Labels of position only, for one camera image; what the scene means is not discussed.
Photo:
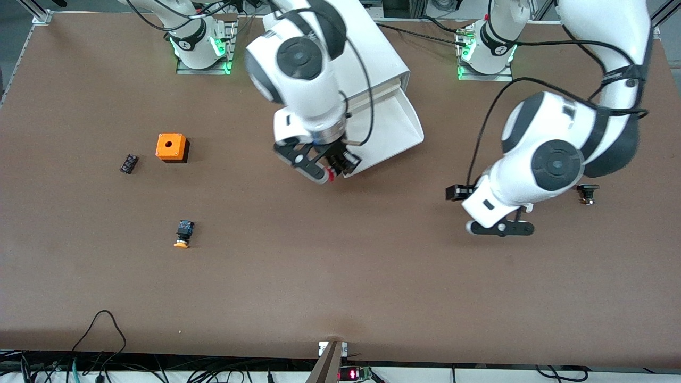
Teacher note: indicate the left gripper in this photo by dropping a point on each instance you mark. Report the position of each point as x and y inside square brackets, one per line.
[456, 192]

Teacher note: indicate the white drawer cabinet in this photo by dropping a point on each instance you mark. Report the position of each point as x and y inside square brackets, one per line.
[378, 53]

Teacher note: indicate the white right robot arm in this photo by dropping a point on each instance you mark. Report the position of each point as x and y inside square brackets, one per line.
[298, 74]

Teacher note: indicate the orange box with hole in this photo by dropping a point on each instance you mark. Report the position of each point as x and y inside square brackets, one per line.
[170, 146]

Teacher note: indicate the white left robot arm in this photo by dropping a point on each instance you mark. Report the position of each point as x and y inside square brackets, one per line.
[553, 159]

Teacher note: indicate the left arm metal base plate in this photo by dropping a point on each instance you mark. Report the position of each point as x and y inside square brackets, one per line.
[500, 77]

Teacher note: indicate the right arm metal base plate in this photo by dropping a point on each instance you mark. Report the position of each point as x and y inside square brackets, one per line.
[226, 65]

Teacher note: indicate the device with red display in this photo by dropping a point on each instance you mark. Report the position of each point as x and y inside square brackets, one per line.
[354, 374]

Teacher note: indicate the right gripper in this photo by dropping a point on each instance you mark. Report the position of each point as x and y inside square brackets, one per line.
[336, 153]

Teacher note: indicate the small black terminal block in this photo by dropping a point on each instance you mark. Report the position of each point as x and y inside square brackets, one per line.
[129, 163]

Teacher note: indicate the grey metal beam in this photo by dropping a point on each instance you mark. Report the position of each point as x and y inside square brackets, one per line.
[327, 367]

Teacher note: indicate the white top drawer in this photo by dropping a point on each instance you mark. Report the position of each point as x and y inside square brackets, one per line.
[388, 127]

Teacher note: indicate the yellow push button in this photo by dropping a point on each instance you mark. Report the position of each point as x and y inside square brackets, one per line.
[183, 234]

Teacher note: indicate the black switch component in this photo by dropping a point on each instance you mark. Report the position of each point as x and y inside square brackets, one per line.
[588, 191]

